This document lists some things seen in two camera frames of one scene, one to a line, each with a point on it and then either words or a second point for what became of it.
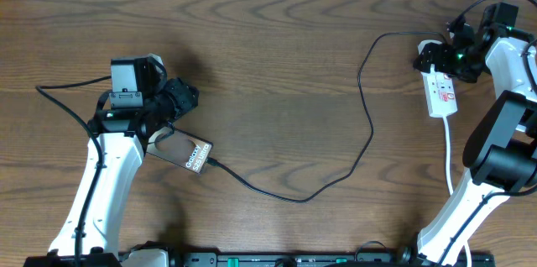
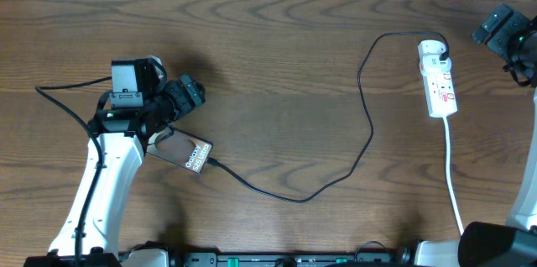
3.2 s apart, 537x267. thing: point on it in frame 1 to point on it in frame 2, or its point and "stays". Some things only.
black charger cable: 354,164 stays
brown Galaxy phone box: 179,149 stays
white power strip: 439,88 stays
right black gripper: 428,54 to 500,41
